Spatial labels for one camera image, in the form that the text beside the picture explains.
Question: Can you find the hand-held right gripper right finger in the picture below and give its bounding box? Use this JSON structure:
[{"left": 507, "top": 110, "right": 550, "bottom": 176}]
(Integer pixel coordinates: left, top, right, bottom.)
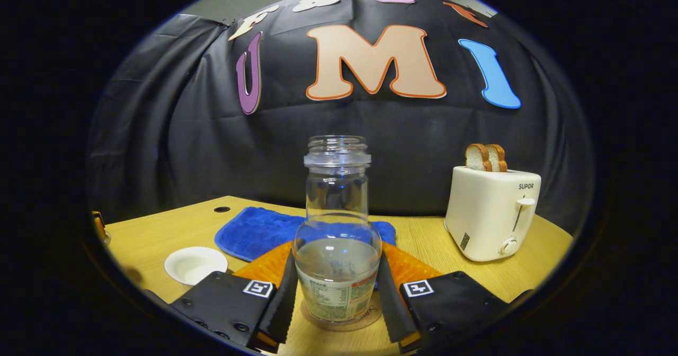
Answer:
[{"left": 377, "top": 241, "right": 512, "bottom": 354}]

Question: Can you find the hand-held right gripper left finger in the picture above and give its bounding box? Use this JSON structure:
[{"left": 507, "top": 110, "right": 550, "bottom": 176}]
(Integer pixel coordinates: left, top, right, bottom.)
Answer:
[{"left": 169, "top": 241, "right": 299, "bottom": 352}]

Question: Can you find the round cork coaster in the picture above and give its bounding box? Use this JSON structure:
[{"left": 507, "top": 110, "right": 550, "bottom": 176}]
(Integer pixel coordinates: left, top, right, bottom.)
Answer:
[{"left": 301, "top": 298, "right": 383, "bottom": 332}]

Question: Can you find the clear water bottle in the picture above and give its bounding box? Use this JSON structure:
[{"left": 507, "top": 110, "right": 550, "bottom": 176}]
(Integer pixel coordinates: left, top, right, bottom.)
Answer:
[{"left": 293, "top": 135, "right": 383, "bottom": 331}]

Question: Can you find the cream teacup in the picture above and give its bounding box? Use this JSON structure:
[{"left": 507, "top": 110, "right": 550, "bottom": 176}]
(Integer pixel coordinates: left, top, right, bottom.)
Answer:
[{"left": 164, "top": 246, "right": 229, "bottom": 286}]

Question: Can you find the blue towel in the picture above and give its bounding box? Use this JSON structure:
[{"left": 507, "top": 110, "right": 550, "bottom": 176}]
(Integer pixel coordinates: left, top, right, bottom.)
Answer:
[{"left": 214, "top": 207, "right": 397, "bottom": 263}]

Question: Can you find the black backdrop cloth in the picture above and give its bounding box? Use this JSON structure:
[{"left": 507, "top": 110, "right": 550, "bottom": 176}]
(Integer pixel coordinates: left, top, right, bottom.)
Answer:
[{"left": 87, "top": 0, "right": 594, "bottom": 235}]

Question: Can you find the white toaster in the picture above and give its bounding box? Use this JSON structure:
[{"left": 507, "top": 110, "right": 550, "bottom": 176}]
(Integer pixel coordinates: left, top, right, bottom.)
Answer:
[{"left": 444, "top": 166, "right": 542, "bottom": 262}]

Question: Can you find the bread slice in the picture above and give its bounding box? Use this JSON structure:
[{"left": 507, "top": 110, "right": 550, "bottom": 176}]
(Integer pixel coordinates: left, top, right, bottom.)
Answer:
[
  {"left": 486, "top": 144, "right": 508, "bottom": 173},
  {"left": 465, "top": 144, "right": 493, "bottom": 172}
]

